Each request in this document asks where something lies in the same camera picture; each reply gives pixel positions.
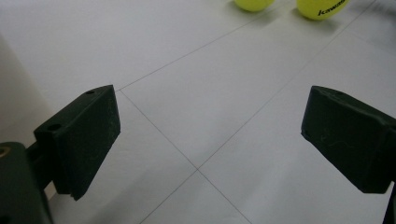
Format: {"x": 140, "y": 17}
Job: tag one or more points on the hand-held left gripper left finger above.
{"x": 84, "y": 140}

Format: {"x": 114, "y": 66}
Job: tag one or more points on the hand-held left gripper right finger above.
{"x": 351, "y": 140}

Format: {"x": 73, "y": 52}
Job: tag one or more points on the yellow tennis ball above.
{"x": 317, "y": 7}
{"x": 253, "y": 4}

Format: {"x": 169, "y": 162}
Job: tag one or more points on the white table mat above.
{"x": 218, "y": 93}

